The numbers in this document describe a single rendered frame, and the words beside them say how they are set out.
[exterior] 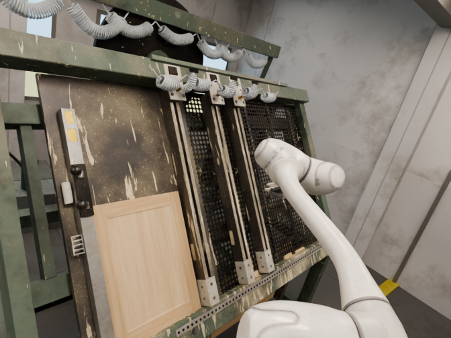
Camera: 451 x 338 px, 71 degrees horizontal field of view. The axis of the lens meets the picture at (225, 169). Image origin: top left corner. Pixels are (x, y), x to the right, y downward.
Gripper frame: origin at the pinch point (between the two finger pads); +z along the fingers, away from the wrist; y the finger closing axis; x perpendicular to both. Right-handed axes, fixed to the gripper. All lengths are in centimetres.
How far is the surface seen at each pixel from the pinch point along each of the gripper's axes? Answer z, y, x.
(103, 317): 10, -73, 36
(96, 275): 10, -61, 45
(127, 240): 19, -46, 41
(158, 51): 64, 59, 76
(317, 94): 233, 232, -111
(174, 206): 30.8, -23.2, 28.3
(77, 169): -3, -31, 69
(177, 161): 31.2, -2.9, 37.6
